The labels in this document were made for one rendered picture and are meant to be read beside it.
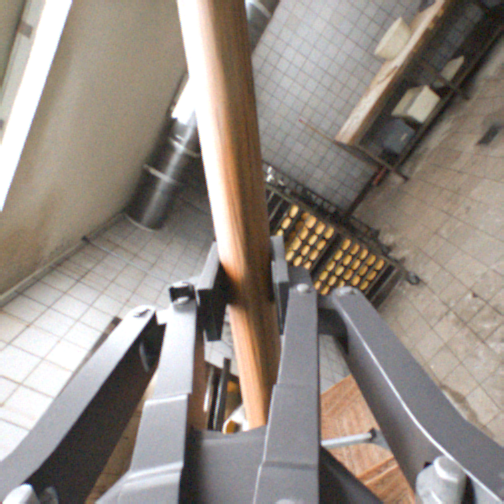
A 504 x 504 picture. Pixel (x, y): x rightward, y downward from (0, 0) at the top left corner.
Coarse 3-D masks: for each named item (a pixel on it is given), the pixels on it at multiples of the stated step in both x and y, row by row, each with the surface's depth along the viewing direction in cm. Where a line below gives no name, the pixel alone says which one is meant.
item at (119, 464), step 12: (156, 372) 179; (144, 396) 163; (132, 420) 150; (132, 432) 145; (120, 444) 139; (132, 444) 140; (120, 456) 135; (132, 456) 133; (108, 468) 130; (120, 468) 131; (108, 480) 126; (96, 492) 122
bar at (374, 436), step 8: (368, 432) 138; (376, 432) 136; (328, 440) 139; (336, 440) 138; (344, 440) 137; (352, 440) 137; (360, 440) 136; (368, 440) 136; (376, 440) 135; (384, 440) 135; (328, 448) 138; (384, 448) 136
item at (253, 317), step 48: (192, 0) 14; (240, 0) 15; (192, 48) 15; (240, 48) 15; (240, 96) 16; (240, 144) 16; (240, 192) 17; (240, 240) 18; (240, 288) 19; (240, 336) 20
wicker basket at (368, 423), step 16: (336, 384) 204; (352, 384) 204; (336, 400) 209; (352, 400) 208; (336, 416) 213; (352, 416) 206; (368, 416) 195; (336, 432) 204; (352, 432) 200; (336, 448) 194; (352, 448) 193; (368, 448) 183; (352, 464) 187; (368, 464) 178; (384, 464) 151; (368, 480) 155
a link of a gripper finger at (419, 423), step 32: (352, 288) 15; (352, 320) 13; (352, 352) 13; (384, 352) 11; (384, 384) 10; (416, 384) 9; (384, 416) 10; (416, 416) 9; (448, 416) 8; (416, 448) 9; (448, 448) 8; (480, 448) 8; (416, 480) 9; (480, 480) 7
